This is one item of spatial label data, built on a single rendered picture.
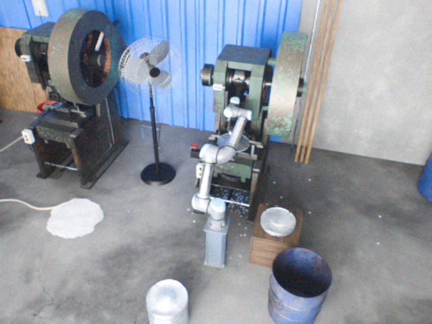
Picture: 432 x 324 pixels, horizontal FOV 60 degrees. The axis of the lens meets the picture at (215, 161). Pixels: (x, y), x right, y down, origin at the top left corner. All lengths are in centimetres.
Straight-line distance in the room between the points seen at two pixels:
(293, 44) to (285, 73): 24
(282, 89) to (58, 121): 230
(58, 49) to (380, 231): 327
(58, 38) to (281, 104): 182
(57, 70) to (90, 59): 35
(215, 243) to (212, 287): 36
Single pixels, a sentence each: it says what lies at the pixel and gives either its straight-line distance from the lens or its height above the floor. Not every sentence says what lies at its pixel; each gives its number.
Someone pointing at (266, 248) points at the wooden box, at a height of 24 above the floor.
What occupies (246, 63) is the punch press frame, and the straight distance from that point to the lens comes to 303.
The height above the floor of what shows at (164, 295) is 29.
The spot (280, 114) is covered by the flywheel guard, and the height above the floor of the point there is 130.
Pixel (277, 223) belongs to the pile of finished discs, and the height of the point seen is 39.
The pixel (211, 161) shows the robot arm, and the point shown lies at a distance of 278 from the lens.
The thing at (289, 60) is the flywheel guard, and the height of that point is 165.
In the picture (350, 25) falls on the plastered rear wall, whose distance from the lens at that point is 415.
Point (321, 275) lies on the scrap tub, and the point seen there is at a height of 33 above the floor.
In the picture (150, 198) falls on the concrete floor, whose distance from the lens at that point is 393.
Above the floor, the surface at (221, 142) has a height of 78.
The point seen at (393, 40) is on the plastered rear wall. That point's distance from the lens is 424.
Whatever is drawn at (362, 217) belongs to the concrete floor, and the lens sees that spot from 403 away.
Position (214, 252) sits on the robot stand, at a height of 18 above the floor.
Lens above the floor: 268
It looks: 38 degrees down
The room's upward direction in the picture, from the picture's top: 2 degrees clockwise
